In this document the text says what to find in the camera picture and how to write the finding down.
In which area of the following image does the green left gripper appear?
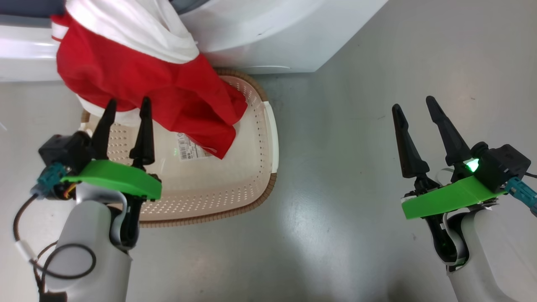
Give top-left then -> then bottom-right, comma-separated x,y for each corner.
61,97 -> 162,200

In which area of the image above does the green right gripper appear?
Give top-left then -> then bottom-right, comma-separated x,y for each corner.
393,96 -> 506,220

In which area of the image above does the red and white sports garment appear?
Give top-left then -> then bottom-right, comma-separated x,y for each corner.
50,0 -> 248,160

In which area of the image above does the cream basket with brown rim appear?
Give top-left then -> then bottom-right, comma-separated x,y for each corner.
80,68 -> 279,228

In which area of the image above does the white front-load washing machine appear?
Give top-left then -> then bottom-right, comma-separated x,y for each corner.
0,0 -> 388,82

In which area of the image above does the white barcode sticker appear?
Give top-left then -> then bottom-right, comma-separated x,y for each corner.
178,133 -> 213,162

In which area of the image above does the left camera cable teal plug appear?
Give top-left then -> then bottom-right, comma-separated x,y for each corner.
13,163 -> 97,302

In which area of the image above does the camera cable teal plug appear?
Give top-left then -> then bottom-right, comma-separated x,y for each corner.
506,171 -> 537,217
13,163 -> 97,302

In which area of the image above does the right camera cable teal plug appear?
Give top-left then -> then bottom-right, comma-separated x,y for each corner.
506,171 -> 537,217

